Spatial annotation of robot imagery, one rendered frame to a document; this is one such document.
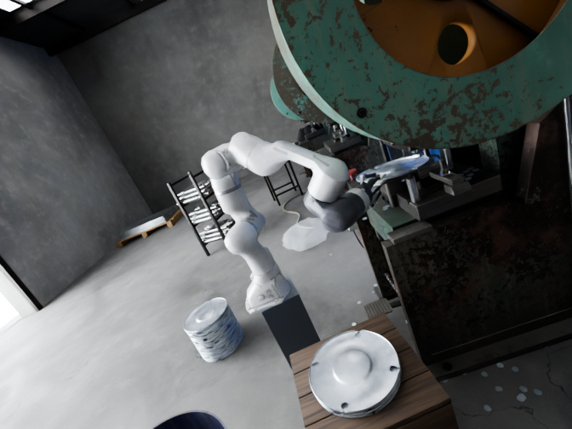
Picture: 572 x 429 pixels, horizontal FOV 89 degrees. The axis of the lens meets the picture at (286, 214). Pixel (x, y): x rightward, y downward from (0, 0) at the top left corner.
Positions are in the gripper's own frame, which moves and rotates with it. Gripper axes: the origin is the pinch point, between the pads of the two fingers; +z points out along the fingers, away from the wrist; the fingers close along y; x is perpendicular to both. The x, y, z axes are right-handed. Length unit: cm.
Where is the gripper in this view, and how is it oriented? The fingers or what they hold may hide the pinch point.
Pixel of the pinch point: (379, 180)
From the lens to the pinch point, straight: 116.0
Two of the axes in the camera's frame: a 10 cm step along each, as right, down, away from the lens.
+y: -3.4, -9.1, -2.4
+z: 5.7, -4.0, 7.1
